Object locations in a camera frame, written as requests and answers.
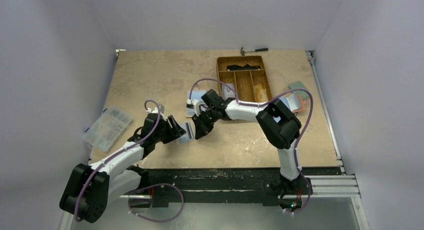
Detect silver cards in tray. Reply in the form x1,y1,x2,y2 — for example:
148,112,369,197
221,83,236,100

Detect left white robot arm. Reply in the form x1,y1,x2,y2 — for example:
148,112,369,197
59,113,186,223

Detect black object in tray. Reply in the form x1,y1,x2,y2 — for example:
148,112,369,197
226,64,261,71

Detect black front rail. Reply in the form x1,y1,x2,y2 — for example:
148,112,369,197
115,167,345,209

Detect clear plastic screw box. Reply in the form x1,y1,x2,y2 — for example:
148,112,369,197
82,105,134,153

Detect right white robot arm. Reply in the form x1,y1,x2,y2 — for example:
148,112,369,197
186,89,302,195

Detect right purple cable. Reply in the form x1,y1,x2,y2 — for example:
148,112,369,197
188,78,315,216

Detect hammer with black handle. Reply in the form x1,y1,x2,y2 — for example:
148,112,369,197
240,47,269,56

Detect open beige card holder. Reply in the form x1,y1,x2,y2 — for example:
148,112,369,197
186,90,208,118

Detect open blue pink card holder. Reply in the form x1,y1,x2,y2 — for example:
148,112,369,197
285,94,306,113

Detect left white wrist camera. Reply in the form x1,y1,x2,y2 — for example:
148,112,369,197
146,104,165,117

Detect beige snap card holder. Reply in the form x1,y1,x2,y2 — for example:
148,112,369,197
176,122,195,145

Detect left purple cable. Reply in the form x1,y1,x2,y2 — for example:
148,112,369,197
73,99,185,223

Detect woven wicker tray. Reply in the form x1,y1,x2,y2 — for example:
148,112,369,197
216,55,273,102

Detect gold cards in tray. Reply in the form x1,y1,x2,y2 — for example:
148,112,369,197
253,83,269,103

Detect green card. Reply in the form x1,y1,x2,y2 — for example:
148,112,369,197
288,80,308,98

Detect purple cable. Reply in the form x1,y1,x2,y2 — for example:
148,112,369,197
73,99,185,223
188,78,315,216

